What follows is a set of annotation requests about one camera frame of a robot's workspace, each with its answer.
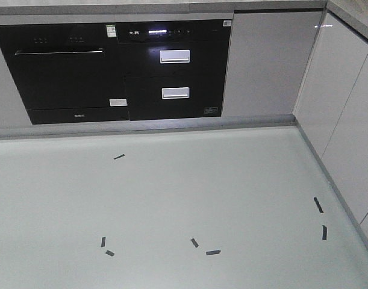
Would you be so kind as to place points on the grey cabinet door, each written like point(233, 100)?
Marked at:
point(333, 110)
point(267, 58)

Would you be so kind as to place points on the grey right cabinet door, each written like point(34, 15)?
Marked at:
point(333, 110)

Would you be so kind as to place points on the black drawer appliance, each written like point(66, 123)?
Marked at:
point(174, 69)

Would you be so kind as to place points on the black built-in oven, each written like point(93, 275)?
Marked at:
point(67, 72)

